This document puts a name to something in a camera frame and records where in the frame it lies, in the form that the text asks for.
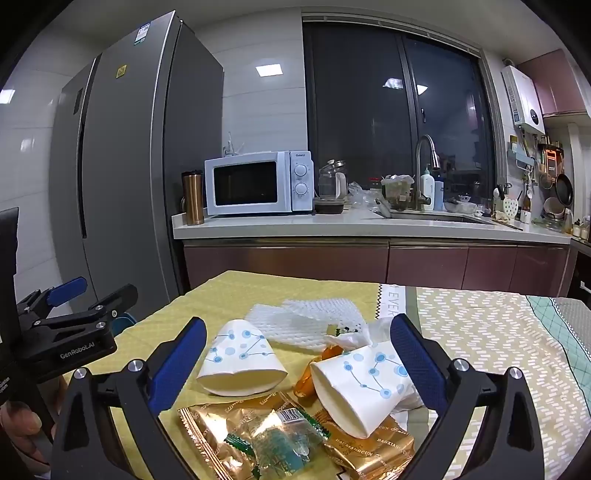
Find white microwave oven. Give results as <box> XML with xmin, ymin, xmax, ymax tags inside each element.
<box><xmin>204</xmin><ymin>151</ymin><xmax>315</xmax><ymax>217</ymax></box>

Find blue dotted paper cup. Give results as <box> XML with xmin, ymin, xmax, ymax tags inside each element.
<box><xmin>197</xmin><ymin>319</ymin><xmax>288</xmax><ymax>397</ymax></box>
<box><xmin>309</xmin><ymin>344</ymin><xmax>411</xmax><ymax>439</ymax></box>

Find pink upper cabinet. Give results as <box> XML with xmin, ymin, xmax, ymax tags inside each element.
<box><xmin>517</xmin><ymin>48</ymin><xmax>589</xmax><ymax>118</ymax></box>

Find white foam net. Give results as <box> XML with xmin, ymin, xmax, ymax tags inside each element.
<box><xmin>281</xmin><ymin>298</ymin><xmax>370</xmax><ymax>340</ymax></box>
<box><xmin>244</xmin><ymin>302</ymin><xmax>333</xmax><ymax>346</ymax></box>

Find white water heater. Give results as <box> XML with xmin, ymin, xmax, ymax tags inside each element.
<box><xmin>502</xmin><ymin>65</ymin><xmax>546</xmax><ymax>134</ymax></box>

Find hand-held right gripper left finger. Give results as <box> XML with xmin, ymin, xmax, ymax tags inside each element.
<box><xmin>50</xmin><ymin>316</ymin><xmax>207</xmax><ymax>480</ymax></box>

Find clear plastic bag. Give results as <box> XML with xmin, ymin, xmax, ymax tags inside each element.
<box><xmin>348</xmin><ymin>182</ymin><xmax>379</xmax><ymax>206</ymax></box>

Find black kitchen stove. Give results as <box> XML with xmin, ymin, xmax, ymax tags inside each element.
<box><xmin>570</xmin><ymin>240</ymin><xmax>591</xmax><ymax>301</ymax></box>

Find black frying pan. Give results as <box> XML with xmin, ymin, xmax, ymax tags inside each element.
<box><xmin>554</xmin><ymin>173</ymin><xmax>573</xmax><ymax>206</ymax></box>

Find pink lower cabinets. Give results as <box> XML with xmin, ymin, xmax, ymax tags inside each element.
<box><xmin>183</xmin><ymin>239</ymin><xmax>573</xmax><ymax>296</ymax></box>

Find grey refrigerator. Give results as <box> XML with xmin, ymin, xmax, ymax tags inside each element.
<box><xmin>50</xmin><ymin>10</ymin><xmax>225</xmax><ymax>308</ymax></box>

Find dark kitchen window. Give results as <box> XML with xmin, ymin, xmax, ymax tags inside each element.
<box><xmin>302</xmin><ymin>16</ymin><xmax>497</xmax><ymax>213</ymax></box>

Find white kitchen counter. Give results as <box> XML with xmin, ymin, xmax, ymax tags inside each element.
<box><xmin>172</xmin><ymin>208</ymin><xmax>573</xmax><ymax>245</ymax></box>

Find clear green-edged wrapper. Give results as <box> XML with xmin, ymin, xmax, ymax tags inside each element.
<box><xmin>225</xmin><ymin>408</ymin><xmax>333</xmax><ymax>478</ymax></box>

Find white tissue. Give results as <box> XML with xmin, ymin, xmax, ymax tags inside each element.
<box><xmin>323</xmin><ymin>316</ymin><xmax>393</xmax><ymax>352</ymax></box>

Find copper thermos tumbler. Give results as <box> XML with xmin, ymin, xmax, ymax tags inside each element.
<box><xmin>181</xmin><ymin>170</ymin><xmax>205</xmax><ymax>226</ymax></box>

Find orange peel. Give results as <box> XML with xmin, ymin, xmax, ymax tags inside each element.
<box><xmin>294</xmin><ymin>346</ymin><xmax>345</xmax><ymax>398</ymax></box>

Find white pump bottle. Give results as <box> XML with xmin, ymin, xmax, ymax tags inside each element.
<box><xmin>420</xmin><ymin>165</ymin><xmax>435</xmax><ymax>210</ymax></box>

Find food container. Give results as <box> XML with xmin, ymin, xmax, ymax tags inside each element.
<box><xmin>381</xmin><ymin>174</ymin><xmax>414</xmax><ymax>208</ymax></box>

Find gold foil snack wrapper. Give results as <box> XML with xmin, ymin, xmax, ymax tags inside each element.
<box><xmin>321</xmin><ymin>413</ymin><xmax>416</xmax><ymax>480</ymax></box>
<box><xmin>178</xmin><ymin>391</ymin><xmax>324</xmax><ymax>480</ymax></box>

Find yellow tablecloth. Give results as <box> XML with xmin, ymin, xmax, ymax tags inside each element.
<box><xmin>62</xmin><ymin>270</ymin><xmax>439</xmax><ymax>480</ymax></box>

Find steel kitchen faucet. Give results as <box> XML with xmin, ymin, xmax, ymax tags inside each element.
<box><xmin>414</xmin><ymin>135</ymin><xmax>441</xmax><ymax>210</ymax></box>

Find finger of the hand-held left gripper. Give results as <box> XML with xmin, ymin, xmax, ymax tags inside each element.
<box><xmin>34</xmin><ymin>285</ymin><xmax>138</xmax><ymax>330</ymax></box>
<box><xmin>16</xmin><ymin>277</ymin><xmax>88</xmax><ymax>321</ymax></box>

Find olive patterned tablecloth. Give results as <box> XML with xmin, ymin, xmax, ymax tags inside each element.
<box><xmin>379</xmin><ymin>284</ymin><xmax>591</xmax><ymax>480</ymax></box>

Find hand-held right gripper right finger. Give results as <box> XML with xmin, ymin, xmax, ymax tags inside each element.
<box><xmin>390</xmin><ymin>314</ymin><xmax>546</xmax><ymax>480</ymax></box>

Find person's left hand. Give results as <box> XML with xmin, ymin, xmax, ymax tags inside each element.
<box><xmin>0</xmin><ymin>401</ymin><xmax>47</xmax><ymax>467</ymax></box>

